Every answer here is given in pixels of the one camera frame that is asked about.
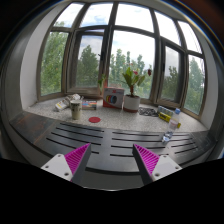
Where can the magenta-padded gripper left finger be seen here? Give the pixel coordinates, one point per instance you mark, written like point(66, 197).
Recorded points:
point(58, 165)

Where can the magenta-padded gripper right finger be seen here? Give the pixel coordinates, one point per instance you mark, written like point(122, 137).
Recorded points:
point(163, 166)

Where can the long yellow black box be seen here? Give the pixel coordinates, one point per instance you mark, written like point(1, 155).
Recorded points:
point(164, 117)

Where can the black lattice trivet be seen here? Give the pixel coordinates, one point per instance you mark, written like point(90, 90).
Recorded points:
point(148, 111)

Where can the white printed paper cup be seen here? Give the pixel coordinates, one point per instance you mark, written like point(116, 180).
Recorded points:
point(76, 110)

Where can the flat round red coaster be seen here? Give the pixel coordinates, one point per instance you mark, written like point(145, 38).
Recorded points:
point(94, 119)

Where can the dark colourful book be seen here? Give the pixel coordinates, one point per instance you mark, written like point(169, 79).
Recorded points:
point(89, 105)

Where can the green plant in white pot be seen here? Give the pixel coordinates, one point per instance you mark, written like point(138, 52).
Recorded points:
point(131, 103)

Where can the white red filament spool box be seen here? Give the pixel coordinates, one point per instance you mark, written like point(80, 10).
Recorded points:
point(113, 98)

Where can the brown framed bay window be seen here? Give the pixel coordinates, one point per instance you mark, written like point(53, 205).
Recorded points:
point(107, 50)

